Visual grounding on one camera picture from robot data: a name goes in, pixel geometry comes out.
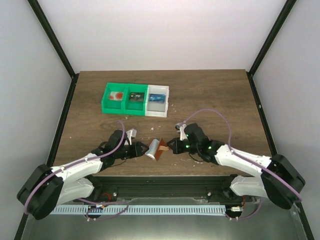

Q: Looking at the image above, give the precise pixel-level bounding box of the light blue cable duct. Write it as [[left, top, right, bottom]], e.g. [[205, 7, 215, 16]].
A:
[[50, 205, 226, 217]]

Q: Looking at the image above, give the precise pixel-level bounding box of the left black frame post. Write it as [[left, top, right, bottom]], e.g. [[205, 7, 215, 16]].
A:
[[26, 0, 77, 79]]

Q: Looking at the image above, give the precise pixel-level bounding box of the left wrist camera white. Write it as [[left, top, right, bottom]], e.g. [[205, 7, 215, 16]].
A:
[[124, 128, 137, 145]]

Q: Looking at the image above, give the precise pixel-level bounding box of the blue card in bin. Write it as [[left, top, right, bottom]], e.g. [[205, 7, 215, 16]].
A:
[[148, 93, 166, 103]]

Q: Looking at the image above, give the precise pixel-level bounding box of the black card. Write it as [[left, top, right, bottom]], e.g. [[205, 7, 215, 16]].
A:
[[129, 92, 145, 102]]

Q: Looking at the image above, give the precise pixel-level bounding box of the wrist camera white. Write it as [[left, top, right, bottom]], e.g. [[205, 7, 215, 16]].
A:
[[175, 122, 187, 141], [124, 128, 137, 145]]

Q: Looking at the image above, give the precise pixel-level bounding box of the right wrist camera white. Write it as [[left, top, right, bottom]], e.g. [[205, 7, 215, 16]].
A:
[[175, 122, 187, 141]]

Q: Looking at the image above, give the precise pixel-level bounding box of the green bin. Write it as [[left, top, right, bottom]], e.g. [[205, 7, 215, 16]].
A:
[[123, 83, 148, 116], [101, 82, 128, 115]]

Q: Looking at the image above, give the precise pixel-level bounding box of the white bin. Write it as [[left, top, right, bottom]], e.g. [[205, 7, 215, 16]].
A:
[[145, 84, 170, 118]]

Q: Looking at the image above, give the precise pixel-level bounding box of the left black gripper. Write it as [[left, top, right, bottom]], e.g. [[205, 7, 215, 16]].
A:
[[115, 142, 150, 160]]

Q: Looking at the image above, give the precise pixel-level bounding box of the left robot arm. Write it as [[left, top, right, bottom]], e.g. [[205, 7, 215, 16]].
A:
[[17, 129, 149, 220]]

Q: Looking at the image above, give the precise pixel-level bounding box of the black frame post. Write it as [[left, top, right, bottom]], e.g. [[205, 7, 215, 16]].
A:
[[26, 0, 77, 79], [248, 0, 298, 76]]

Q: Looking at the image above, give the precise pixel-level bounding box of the green bin middle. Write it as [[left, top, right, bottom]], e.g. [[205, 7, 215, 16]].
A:
[[123, 83, 148, 116]]

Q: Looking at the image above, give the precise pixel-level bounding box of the black aluminium front rail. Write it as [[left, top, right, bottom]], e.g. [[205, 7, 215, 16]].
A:
[[84, 174, 255, 204]]

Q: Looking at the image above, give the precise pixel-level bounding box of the green bin left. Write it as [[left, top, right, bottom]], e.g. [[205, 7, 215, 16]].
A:
[[101, 82, 128, 115]]

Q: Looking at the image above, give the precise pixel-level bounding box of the red white card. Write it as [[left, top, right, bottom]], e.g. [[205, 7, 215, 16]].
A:
[[109, 91, 124, 101]]

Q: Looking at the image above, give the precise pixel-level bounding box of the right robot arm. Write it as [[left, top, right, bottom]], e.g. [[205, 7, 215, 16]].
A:
[[167, 123, 306, 210]]

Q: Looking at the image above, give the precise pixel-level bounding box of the silver grey card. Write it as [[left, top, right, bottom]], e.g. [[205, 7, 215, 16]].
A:
[[145, 138, 160, 160]]

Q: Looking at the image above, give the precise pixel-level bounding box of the right black frame post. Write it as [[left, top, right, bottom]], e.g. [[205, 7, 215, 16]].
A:
[[248, 0, 298, 76]]

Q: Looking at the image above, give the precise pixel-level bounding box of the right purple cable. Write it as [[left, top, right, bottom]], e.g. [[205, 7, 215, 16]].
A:
[[179, 108, 302, 221]]

